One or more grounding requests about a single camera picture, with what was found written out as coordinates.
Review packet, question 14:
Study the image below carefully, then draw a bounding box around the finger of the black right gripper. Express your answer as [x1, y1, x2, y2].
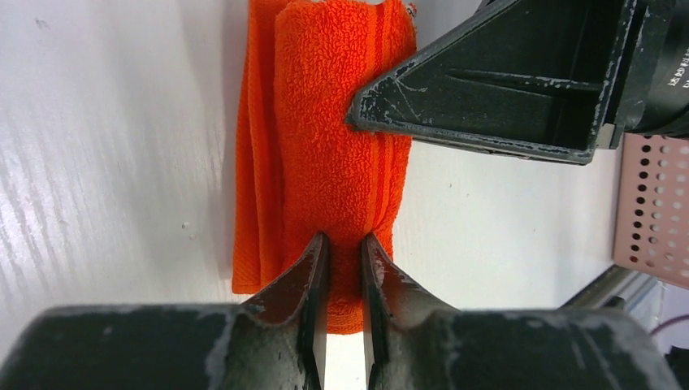
[345, 1, 639, 165]

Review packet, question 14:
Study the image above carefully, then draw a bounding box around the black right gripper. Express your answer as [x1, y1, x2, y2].
[624, 1, 688, 137]

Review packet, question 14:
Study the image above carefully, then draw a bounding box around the pink perforated plastic basket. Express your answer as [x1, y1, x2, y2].
[613, 134, 688, 288]

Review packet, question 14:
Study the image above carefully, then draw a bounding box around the front aluminium rail frame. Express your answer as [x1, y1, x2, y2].
[561, 265, 660, 312]

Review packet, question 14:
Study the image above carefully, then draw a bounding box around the orange cloth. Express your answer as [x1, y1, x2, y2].
[232, 1, 417, 335]

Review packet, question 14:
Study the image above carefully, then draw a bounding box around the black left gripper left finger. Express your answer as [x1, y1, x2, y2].
[1, 233, 330, 389]

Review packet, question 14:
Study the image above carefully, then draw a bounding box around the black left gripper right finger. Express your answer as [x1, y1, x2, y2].
[361, 234, 681, 389]

